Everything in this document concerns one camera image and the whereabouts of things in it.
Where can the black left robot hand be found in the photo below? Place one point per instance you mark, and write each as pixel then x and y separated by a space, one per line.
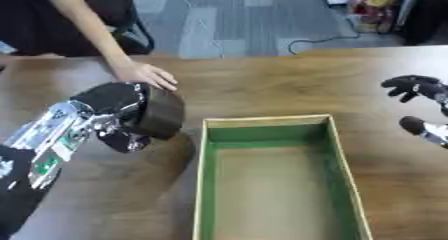
pixel 111 99

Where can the person's hand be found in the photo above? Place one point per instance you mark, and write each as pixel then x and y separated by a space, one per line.
pixel 144 74

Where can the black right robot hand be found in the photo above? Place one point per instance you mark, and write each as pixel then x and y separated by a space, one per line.
pixel 421 85

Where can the dark brown round block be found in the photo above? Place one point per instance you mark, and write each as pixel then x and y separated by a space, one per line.
pixel 160 114

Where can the person's forearm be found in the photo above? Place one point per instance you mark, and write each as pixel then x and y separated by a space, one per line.
pixel 87 20

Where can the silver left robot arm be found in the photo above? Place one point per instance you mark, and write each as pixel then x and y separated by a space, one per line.
pixel 41 144

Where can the cardboard box with green inside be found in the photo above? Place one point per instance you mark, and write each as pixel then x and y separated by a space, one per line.
pixel 274 177

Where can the yellow and red bag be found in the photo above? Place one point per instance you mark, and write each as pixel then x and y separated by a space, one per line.
pixel 376 7

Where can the person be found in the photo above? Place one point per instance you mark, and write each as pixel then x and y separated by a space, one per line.
pixel 64 19

